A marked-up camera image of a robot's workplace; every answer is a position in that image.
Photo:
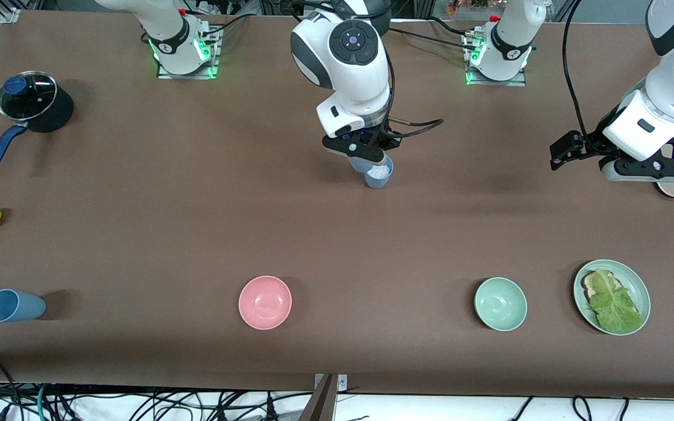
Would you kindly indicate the toasted bread slice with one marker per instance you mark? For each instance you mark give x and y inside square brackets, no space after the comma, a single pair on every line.
[588,286]

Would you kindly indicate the pink bowl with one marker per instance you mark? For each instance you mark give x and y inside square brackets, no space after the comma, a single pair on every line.
[265,303]

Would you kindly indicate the dark metal post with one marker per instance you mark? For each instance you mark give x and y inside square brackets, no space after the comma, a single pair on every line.
[320,403]

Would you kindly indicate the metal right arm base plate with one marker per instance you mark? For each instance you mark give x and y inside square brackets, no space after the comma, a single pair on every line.
[215,58]

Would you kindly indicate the aluminium frame post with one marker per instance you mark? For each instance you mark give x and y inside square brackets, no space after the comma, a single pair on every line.
[423,7]

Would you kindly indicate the green lettuce leaf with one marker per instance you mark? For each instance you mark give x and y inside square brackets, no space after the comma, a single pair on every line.
[612,304]

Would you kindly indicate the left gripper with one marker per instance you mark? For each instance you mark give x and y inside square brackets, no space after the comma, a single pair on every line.
[594,142]

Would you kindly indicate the blue plastic cup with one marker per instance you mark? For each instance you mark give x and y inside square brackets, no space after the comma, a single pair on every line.
[357,165]
[377,182]
[27,307]

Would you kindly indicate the glass lid blue knob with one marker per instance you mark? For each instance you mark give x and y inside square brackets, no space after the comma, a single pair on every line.
[27,96]

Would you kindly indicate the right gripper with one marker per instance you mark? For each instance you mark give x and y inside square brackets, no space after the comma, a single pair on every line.
[385,140]

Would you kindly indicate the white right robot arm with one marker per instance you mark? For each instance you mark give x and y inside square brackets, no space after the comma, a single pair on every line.
[343,64]

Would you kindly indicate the pale green plate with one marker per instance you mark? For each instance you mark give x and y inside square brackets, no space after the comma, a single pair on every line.
[636,285]

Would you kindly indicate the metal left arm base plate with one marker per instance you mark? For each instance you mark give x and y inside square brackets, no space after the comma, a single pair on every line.
[519,79]

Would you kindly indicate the pale green bowl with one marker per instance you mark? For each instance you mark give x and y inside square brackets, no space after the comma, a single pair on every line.
[501,304]

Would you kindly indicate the crumpled white paper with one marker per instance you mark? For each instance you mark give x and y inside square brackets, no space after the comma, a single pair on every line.
[379,171]

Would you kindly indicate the orange decorative items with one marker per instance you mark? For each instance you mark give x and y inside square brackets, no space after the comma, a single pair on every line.
[466,4]

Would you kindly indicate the silver table bracket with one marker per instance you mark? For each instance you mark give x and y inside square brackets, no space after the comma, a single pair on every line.
[343,383]

